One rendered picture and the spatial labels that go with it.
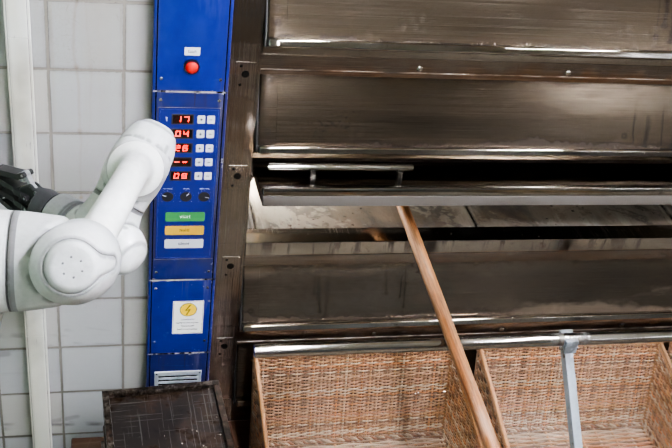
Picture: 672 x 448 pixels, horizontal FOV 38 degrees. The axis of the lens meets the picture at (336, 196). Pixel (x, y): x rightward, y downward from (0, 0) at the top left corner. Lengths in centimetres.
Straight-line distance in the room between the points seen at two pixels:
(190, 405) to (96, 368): 29
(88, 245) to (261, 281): 126
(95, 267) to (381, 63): 110
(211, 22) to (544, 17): 74
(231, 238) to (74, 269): 115
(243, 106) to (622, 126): 92
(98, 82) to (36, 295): 92
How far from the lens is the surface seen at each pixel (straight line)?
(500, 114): 232
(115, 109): 215
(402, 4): 213
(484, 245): 252
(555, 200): 232
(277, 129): 219
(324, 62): 214
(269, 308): 248
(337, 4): 209
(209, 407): 244
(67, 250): 123
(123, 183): 165
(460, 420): 266
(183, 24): 203
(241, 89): 214
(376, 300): 254
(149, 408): 243
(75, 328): 250
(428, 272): 226
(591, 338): 231
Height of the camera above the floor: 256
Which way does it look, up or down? 32 degrees down
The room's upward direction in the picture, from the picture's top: 8 degrees clockwise
